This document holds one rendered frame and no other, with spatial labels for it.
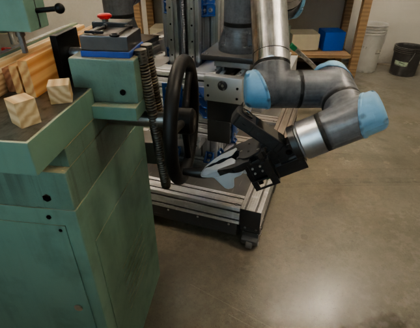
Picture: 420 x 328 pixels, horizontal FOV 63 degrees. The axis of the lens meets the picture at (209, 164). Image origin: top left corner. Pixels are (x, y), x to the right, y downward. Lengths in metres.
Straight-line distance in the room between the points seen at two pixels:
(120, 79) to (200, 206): 0.88
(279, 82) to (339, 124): 0.14
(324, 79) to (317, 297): 0.97
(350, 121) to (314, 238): 1.11
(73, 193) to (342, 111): 0.51
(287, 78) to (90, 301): 0.68
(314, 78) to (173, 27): 0.87
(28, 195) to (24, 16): 0.34
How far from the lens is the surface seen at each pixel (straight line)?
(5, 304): 1.08
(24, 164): 0.60
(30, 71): 0.73
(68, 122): 0.67
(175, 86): 0.66
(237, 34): 1.27
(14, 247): 0.88
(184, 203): 1.51
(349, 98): 0.66
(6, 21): 0.82
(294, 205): 1.85
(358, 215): 1.89
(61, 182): 0.68
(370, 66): 4.07
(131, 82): 0.71
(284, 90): 0.68
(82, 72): 0.75
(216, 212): 1.48
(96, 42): 0.73
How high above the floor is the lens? 1.15
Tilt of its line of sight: 33 degrees down
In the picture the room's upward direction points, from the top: straight up
